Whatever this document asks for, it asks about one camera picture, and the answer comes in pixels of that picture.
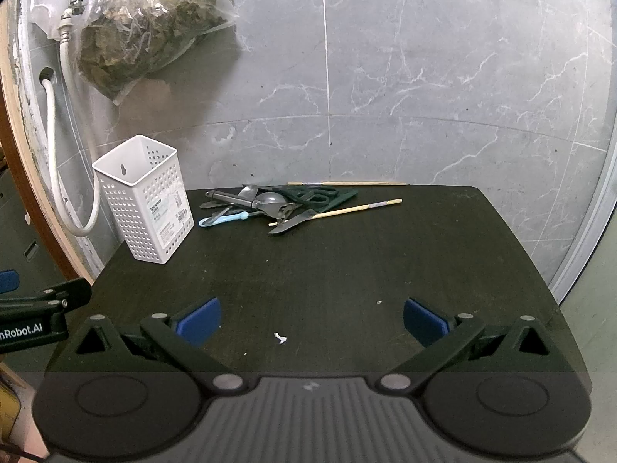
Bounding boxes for small silver spoon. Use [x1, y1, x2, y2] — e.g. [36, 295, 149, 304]
[238, 185, 258, 201]

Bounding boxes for large dark metal spoon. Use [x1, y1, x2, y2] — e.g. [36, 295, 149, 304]
[252, 191, 287, 215]

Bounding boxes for white perforated utensil basket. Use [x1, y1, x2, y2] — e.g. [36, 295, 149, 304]
[93, 135, 194, 264]

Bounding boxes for bamboo chopstick with purple band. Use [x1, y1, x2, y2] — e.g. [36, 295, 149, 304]
[268, 198, 403, 227]

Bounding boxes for silver fork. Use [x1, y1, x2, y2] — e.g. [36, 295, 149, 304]
[261, 203, 300, 221]

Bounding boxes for white paper scrap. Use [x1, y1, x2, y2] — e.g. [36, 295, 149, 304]
[274, 332, 288, 344]

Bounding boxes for black handled kitchen knife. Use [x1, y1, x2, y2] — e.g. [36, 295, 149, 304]
[269, 209, 317, 235]

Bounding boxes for light blue handled utensil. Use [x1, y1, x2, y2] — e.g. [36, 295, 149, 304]
[199, 211, 250, 228]

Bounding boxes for plastic bag of dried leaves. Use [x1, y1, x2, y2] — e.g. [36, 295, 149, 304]
[78, 0, 236, 105]

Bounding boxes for black handled scissors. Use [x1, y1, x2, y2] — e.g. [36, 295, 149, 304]
[263, 185, 357, 213]

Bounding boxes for white flexible hose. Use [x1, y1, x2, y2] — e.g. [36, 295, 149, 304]
[40, 32, 103, 238]

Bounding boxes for metal wall faucet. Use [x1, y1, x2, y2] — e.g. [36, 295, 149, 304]
[61, 0, 86, 21]

